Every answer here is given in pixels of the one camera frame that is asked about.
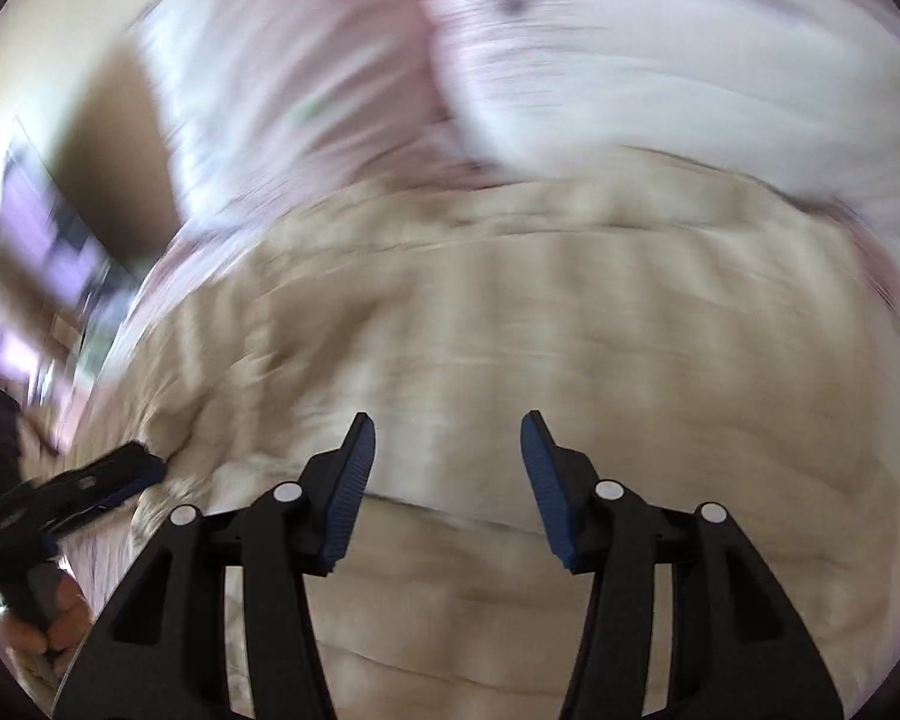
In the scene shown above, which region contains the cream white puffer jacket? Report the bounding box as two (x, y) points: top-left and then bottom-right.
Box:
(66, 151), (900, 718)

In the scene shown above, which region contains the person's left hand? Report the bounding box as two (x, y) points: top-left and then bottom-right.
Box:
(0, 566), (92, 681)

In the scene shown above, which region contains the white pink floral pillow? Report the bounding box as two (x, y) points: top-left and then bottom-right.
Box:
(134, 0), (481, 231)

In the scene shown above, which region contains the pink floral bed sheet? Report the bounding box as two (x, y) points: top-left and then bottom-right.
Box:
(422, 0), (900, 343)

